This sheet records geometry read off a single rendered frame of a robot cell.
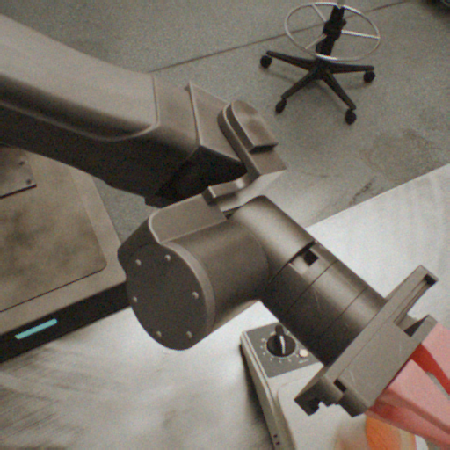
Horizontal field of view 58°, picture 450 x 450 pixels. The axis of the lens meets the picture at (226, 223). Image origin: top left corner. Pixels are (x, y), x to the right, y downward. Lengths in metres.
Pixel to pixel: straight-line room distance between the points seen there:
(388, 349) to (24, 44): 0.24
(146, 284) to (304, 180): 1.44
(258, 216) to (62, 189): 0.93
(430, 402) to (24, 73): 0.26
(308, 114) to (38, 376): 1.59
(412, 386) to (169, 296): 0.13
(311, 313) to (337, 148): 1.56
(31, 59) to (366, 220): 0.52
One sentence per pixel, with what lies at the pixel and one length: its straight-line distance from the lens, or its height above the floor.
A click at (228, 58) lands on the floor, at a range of 2.11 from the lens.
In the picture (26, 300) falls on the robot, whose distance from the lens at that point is 1.02.
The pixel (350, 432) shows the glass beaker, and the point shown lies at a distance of 0.40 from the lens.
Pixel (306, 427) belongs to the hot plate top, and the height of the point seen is 0.84.
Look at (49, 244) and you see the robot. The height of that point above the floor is 0.37.
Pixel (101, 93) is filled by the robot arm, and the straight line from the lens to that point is 0.24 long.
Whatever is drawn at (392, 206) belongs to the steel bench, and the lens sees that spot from 0.68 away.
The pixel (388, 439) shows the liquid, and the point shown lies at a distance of 0.41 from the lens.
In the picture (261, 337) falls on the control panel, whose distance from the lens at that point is 0.49.
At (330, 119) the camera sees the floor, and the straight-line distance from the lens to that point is 1.90.
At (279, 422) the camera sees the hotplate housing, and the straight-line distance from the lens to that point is 0.45.
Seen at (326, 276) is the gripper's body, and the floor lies 1.04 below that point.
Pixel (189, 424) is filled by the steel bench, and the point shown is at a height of 0.75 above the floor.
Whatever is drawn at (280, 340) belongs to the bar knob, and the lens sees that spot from 0.46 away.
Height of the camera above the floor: 1.25
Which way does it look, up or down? 58 degrees down
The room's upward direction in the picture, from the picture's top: 7 degrees clockwise
